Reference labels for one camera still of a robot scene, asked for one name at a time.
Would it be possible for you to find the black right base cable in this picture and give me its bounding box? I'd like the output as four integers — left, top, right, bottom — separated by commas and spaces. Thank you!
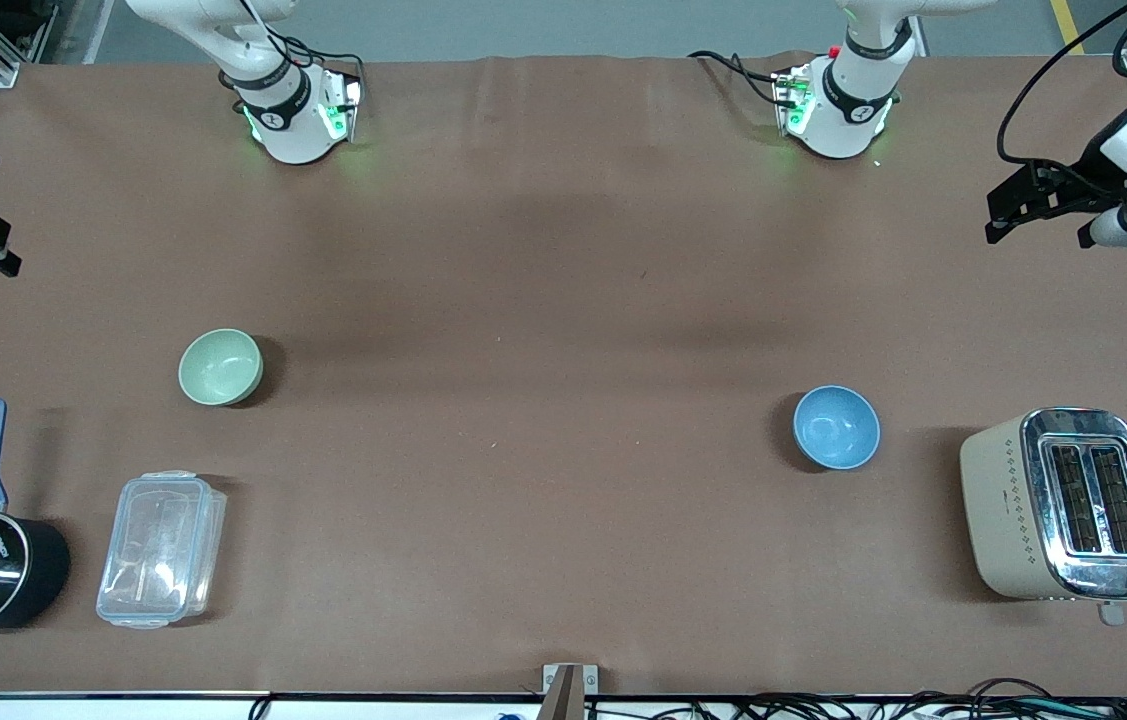
268, 33, 367, 86

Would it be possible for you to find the brown table cover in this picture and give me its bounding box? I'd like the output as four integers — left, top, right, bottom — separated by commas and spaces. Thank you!
0, 52, 1127, 699

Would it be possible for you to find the black left base cable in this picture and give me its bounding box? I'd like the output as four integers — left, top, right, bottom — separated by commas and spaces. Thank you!
687, 49, 786, 107

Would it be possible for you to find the blue bowl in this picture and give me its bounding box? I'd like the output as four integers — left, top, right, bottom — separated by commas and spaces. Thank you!
792, 385, 882, 471

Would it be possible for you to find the black floor cable bundle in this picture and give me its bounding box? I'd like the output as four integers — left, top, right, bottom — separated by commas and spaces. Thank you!
663, 677, 1127, 720

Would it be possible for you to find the green bowl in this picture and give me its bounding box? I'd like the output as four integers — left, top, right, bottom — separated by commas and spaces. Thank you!
178, 328, 265, 408

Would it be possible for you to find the black base cable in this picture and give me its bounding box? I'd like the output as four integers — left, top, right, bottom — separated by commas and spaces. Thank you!
687, 49, 786, 107
268, 33, 367, 86

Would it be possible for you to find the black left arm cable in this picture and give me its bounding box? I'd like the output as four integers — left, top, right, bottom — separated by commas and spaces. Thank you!
997, 0, 1127, 167

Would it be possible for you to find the beige chrome toaster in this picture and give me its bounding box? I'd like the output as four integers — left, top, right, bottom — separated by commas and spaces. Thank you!
959, 406, 1127, 628

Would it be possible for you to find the clear plastic food container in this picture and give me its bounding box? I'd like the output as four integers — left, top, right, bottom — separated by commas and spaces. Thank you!
95, 470, 228, 631

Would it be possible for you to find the metal mount bracket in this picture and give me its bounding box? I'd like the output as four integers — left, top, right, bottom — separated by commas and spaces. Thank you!
542, 663, 600, 720

